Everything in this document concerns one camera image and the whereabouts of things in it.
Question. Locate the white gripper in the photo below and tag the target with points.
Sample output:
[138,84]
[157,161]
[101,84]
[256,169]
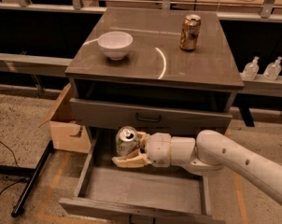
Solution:
[158,149]

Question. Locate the green white 7up can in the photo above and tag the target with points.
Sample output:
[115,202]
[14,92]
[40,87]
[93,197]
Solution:
[127,140]

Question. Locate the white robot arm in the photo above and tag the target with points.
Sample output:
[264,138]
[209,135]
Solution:
[208,151]

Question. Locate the open grey lower drawer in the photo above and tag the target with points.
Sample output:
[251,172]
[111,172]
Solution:
[153,194]

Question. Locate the closed grey upper drawer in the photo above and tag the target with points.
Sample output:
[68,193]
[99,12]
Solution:
[148,119]

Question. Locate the grey drawer cabinet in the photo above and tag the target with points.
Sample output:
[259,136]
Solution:
[157,72]

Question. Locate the gold crushed soda can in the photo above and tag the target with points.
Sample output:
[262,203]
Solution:
[190,31]

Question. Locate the cardboard box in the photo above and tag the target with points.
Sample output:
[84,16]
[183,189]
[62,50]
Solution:
[66,134]

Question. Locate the white ceramic bowl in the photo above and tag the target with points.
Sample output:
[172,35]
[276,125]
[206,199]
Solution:
[115,45]

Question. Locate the black metal stand leg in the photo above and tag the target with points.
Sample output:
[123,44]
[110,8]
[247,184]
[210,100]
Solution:
[27,175]

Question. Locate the left clear sanitizer bottle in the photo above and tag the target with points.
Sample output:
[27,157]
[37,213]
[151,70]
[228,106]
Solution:
[251,69]

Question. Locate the clear sanitizer bottle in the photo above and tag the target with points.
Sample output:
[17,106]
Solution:
[273,69]
[251,69]

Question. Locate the grey metal railing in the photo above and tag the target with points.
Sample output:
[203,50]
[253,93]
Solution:
[39,65]

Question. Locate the right clear sanitizer bottle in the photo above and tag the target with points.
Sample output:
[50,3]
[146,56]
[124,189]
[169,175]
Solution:
[273,69]

